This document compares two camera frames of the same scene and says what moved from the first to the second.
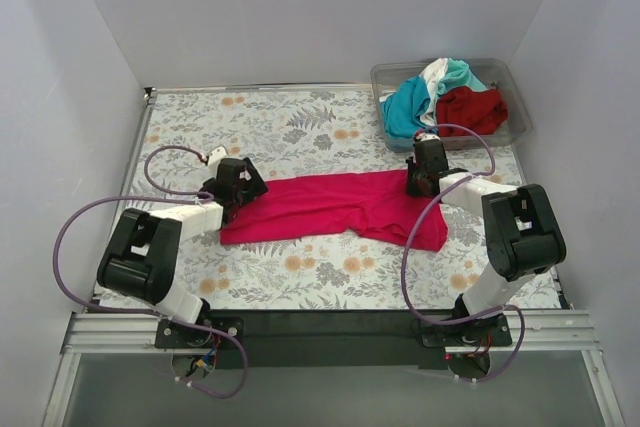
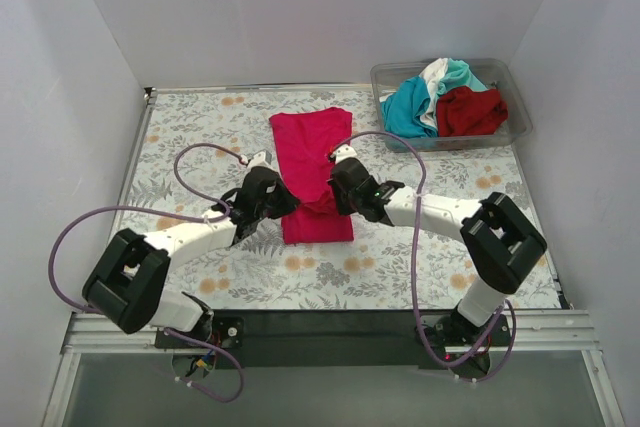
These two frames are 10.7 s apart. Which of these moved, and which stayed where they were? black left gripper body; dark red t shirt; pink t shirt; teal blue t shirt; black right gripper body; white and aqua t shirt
Moved: black right gripper body; black left gripper body; pink t shirt
Stayed: white and aqua t shirt; teal blue t shirt; dark red t shirt
